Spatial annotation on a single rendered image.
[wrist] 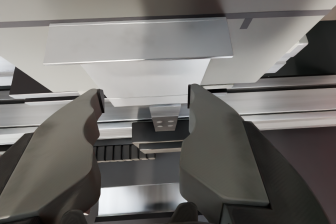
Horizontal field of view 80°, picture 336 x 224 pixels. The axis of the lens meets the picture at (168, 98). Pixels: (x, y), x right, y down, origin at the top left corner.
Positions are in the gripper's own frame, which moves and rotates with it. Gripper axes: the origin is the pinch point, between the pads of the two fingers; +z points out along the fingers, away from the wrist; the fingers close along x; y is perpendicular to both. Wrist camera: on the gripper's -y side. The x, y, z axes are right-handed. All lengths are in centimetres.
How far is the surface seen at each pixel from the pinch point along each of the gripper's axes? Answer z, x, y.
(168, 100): 6.5, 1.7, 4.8
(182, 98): 6.2, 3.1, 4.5
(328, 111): 22.7, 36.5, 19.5
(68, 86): 3.9, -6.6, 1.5
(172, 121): 11.6, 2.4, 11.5
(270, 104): 24.0, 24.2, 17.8
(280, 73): 50, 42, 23
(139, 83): 3.5, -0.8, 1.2
